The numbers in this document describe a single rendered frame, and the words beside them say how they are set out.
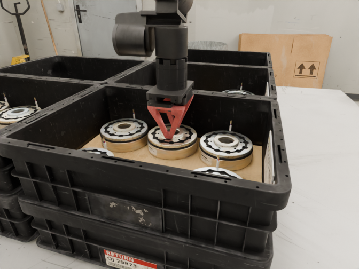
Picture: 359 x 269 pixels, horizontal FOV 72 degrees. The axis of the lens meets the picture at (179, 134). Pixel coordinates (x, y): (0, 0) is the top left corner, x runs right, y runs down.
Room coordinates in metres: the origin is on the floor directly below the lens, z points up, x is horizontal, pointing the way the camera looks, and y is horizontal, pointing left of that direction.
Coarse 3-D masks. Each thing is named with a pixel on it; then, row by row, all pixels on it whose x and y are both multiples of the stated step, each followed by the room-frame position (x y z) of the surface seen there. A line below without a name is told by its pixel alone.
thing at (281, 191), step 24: (216, 96) 0.50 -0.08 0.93; (240, 96) 0.49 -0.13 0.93; (0, 144) 0.30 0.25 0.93; (24, 144) 0.29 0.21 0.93; (72, 168) 0.26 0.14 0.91; (96, 168) 0.25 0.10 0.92; (120, 168) 0.24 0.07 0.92; (144, 168) 0.23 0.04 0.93; (168, 168) 0.23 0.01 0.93; (288, 168) 0.23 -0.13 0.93; (192, 192) 0.22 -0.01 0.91; (216, 192) 0.21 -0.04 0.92; (240, 192) 0.20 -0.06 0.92; (264, 192) 0.19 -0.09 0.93; (288, 192) 0.20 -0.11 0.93
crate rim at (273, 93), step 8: (144, 64) 0.81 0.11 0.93; (192, 64) 0.82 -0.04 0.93; (200, 64) 0.81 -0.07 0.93; (208, 64) 0.81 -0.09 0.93; (128, 72) 0.70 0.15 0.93; (136, 72) 0.73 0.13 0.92; (272, 72) 0.70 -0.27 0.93; (112, 80) 0.62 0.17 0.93; (120, 80) 0.64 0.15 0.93; (272, 80) 0.62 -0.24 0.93; (272, 88) 0.56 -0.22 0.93; (248, 96) 0.49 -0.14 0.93; (256, 96) 0.49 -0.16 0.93; (264, 96) 0.49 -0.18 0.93; (272, 96) 0.49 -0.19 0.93
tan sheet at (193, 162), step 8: (96, 136) 0.50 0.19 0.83; (88, 144) 0.46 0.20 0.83; (96, 144) 0.46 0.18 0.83; (112, 152) 0.43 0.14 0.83; (128, 152) 0.43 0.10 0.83; (136, 152) 0.43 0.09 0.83; (144, 152) 0.43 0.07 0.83; (256, 152) 0.43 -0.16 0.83; (136, 160) 0.40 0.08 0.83; (144, 160) 0.40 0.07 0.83; (152, 160) 0.40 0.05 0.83; (160, 160) 0.40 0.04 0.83; (168, 160) 0.40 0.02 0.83; (176, 160) 0.40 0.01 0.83; (184, 160) 0.40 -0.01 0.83; (192, 160) 0.40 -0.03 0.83; (200, 160) 0.40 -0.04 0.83; (256, 160) 0.40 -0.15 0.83; (184, 168) 0.38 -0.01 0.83; (192, 168) 0.38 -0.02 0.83; (248, 168) 0.38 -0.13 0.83; (256, 168) 0.38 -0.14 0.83; (240, 176) 0.35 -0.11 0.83; (248, 176) 0.35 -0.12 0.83; (256, 176) 0.35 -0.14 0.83
